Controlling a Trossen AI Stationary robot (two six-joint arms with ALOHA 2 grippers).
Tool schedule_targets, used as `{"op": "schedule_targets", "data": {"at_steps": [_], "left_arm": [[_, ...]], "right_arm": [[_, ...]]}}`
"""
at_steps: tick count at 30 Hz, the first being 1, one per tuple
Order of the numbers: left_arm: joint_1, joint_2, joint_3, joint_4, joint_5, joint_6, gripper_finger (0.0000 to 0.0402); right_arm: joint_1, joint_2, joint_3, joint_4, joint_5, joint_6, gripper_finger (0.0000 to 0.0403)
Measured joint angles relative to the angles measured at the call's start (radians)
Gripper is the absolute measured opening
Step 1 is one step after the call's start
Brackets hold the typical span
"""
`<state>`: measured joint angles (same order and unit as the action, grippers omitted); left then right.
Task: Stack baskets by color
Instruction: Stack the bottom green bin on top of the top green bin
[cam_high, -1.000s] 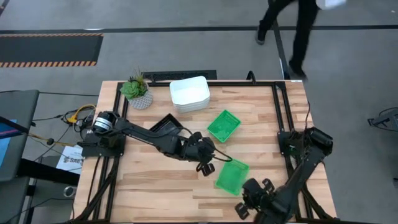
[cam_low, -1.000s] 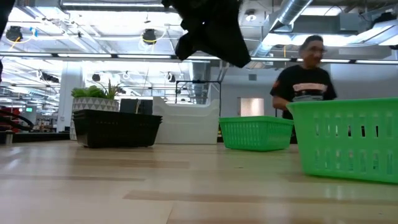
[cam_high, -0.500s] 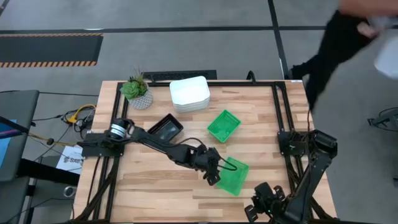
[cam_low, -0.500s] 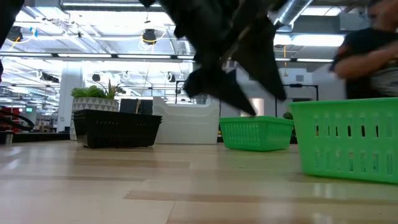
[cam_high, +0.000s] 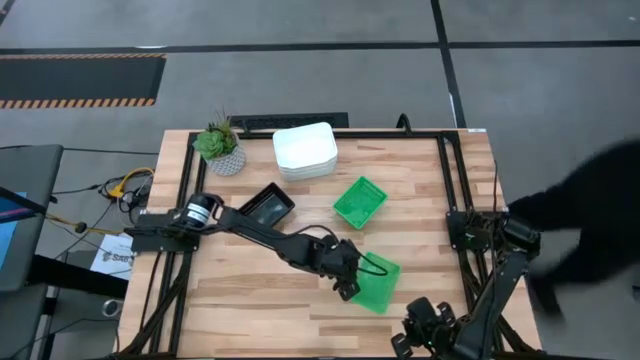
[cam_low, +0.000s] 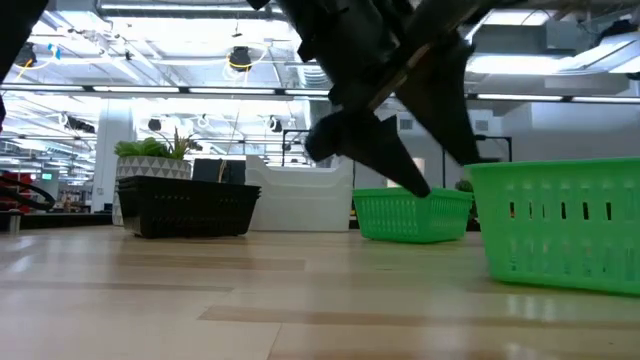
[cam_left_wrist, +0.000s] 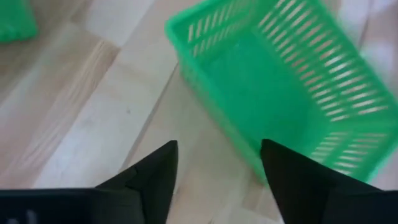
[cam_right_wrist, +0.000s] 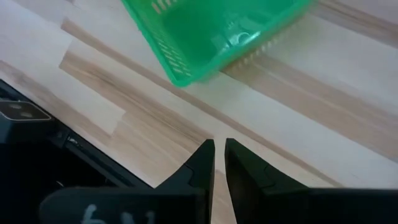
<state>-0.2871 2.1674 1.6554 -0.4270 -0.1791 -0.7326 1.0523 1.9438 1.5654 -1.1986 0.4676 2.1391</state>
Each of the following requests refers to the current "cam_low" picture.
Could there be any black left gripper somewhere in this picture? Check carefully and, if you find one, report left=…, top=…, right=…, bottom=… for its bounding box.
left=274, top=0, right=501, bottom=199

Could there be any green plastic basket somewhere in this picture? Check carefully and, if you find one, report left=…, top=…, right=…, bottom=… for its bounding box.
left=352, top=187, right=475, bottom=201
left=353, top=195, right=473, bottom=245
left=463, top=157, right=640, bottom=297

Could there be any black plastic basket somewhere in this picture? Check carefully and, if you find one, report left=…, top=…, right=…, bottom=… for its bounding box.
left=117, top=183, right=262, bottom=240
left=117, top=174, right=249, bottom=183
left=117, top=178, right=254, bottom=188

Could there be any tall white plastic bin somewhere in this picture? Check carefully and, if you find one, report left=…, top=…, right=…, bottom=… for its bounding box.
left=243, top=153, right=355, bottom=233

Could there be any black ceiling-hung device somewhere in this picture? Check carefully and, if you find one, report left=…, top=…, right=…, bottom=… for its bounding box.
left=228, top=45, right=254, bottom=73

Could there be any black power strip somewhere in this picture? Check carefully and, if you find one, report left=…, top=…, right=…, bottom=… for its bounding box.
left=192, top=157, right=248, bottom=187

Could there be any green succulent in pot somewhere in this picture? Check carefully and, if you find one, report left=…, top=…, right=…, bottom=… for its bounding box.
left=112, top=127, right=204, bottom=227

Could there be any black background frame stand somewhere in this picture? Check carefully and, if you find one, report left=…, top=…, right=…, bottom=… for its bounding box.
left=441, top=133, right=514, bottom=190
left=281, top=128, right=312, bottom=167

